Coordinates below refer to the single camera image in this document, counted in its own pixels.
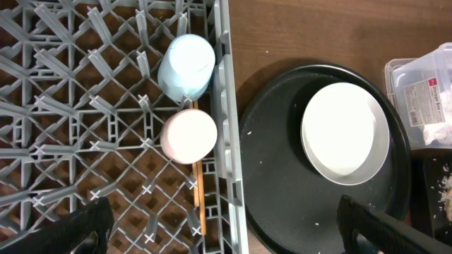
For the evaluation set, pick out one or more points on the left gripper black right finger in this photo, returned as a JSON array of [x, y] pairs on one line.
[[382, 231]]

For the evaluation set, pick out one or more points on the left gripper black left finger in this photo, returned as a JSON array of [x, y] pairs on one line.
[[86, 230]]

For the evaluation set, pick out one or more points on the white round plate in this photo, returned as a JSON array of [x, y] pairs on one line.
[[345, 134]]

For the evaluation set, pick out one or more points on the pink plastic cup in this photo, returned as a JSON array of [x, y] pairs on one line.
[[188, 136]]

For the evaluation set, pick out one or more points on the wooden chopstick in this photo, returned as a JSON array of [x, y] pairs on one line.
[[196, 190], [201, 197]]

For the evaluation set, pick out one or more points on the light blue plastic cup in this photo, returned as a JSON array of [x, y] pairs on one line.
[[186, 68]]

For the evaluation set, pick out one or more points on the white tissue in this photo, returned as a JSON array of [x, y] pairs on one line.
[[439, 132]]

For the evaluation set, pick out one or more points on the grey dishwasher rack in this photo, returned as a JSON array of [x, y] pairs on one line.
[[82, 114]]

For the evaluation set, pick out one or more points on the pile of rice grains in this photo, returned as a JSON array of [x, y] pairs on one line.
[[445, 192]]

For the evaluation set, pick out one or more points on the rectangular black tray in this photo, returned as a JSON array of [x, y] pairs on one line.
[[424, 202]]

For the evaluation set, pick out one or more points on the round black tray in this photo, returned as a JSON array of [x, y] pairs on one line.
[[290, 207]]

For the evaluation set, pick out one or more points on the clear plastic storage bin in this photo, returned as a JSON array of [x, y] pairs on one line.
[[420, 91]]

